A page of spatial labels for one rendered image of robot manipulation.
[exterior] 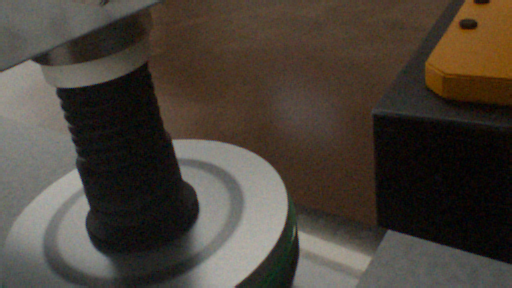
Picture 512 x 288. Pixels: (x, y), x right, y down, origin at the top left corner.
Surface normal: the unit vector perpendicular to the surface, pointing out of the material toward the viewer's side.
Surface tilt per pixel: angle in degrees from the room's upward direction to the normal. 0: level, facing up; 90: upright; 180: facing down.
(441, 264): 0
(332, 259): 0
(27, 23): 90
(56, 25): 90
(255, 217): 0
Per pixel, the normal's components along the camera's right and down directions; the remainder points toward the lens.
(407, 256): -0.18, -0.88
